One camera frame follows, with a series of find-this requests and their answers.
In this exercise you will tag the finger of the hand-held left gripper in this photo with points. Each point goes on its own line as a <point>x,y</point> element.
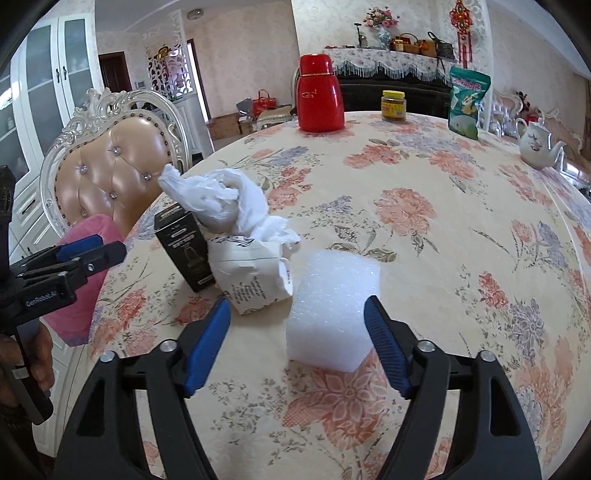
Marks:
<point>99,261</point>
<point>78,247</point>

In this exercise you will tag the round ceiling lamp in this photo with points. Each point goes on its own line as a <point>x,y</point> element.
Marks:
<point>195,12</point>

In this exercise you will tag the yellow lid glass jar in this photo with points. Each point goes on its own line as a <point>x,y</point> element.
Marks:
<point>393,108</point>

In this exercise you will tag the printed white paper bag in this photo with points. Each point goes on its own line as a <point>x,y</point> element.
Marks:
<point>244,272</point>

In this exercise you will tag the pink lined waste bin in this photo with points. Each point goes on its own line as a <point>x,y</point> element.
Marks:
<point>78,314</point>

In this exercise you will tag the white carved screen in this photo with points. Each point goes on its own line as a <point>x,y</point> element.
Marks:
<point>482,37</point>
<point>171,55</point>

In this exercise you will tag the black hand pump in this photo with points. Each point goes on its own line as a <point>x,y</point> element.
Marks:
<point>360,37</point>

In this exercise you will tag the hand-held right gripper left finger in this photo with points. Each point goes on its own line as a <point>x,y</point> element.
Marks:
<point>207,350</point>

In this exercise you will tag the dark wooden door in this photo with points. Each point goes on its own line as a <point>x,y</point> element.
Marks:
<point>115,71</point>

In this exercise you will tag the white teapot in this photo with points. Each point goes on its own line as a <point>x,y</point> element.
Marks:
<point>538,145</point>

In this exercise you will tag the brown basket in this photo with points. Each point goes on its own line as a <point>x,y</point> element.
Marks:
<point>402,44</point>

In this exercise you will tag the floral lace piano cloth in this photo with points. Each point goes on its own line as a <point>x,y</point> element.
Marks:
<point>392,62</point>

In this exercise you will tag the black cardboard box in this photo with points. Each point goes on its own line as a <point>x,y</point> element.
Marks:
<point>182,249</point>

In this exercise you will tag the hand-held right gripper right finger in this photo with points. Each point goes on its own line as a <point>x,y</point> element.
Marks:
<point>385,346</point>

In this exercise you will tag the black handbag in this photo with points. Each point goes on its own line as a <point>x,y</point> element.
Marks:
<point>441,46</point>

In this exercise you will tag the red knot ornament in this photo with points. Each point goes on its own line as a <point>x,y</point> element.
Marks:
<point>461,27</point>

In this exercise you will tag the wicker basket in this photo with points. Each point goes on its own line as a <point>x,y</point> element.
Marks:
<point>427,48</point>

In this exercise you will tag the white cabinet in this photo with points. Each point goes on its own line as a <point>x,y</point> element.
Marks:
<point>41,115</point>

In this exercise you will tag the white plastic bag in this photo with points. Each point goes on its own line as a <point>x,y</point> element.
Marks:
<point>226,198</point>

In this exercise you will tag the black piano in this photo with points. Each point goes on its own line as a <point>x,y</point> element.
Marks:
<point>392,94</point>

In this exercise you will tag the white foam sheet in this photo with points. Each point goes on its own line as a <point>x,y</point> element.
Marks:
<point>332,314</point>

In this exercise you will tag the beige leather ornate chair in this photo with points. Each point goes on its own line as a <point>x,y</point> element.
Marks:
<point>120,170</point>

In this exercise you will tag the person's left hand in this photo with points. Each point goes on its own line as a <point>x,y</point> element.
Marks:
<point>41,350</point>

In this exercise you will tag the vase with pink flowers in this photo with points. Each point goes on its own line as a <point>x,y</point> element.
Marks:
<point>381,25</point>

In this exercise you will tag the green snack bag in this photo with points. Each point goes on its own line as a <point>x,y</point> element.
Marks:
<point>468,104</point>

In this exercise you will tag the red bag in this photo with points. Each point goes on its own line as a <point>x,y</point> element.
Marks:
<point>264,104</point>

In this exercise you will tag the floral tablecloth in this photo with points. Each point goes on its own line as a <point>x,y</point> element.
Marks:
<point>438,230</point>

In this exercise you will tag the red thermos flask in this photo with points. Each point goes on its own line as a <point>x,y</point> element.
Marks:
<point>319,97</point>

